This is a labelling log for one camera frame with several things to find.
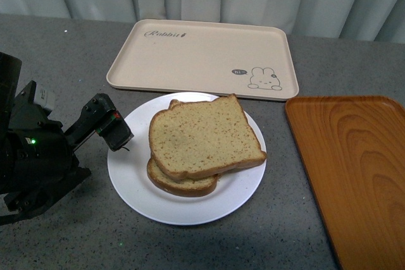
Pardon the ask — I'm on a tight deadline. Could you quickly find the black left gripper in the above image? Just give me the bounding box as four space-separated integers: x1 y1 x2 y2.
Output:
1 93 133 219

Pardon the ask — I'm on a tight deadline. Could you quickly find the white round plate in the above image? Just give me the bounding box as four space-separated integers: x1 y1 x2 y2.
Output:
108 92 266 226

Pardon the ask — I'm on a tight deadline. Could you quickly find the bread slice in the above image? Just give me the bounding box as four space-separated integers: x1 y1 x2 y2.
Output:
147 158 220 197
149 94 266 180

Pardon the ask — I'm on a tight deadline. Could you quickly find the beige rabbit tray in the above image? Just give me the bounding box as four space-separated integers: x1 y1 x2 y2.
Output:
106 20 299 101

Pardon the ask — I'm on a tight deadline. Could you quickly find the brown wooden tray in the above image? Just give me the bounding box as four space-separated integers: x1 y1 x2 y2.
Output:
285 96 404 269

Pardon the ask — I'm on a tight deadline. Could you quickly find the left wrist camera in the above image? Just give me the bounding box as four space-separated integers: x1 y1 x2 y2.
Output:
13 80 56 116

